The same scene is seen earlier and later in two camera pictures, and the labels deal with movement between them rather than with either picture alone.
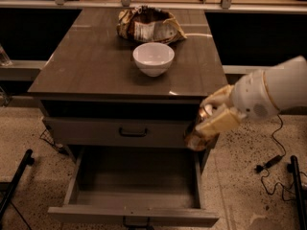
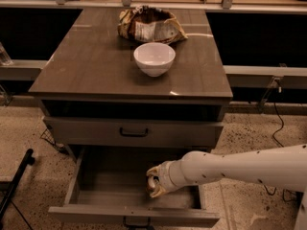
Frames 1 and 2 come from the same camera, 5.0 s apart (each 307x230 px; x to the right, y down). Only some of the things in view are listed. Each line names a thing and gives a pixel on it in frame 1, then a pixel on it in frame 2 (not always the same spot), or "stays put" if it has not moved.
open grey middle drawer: (134, 185) stays put
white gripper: (252, 96) → (165, 175)
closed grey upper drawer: (117, 131) stays put
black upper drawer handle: (132, 134) stays put
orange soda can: (197, 140) → (153, 181)
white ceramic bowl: (153, 58) stays put
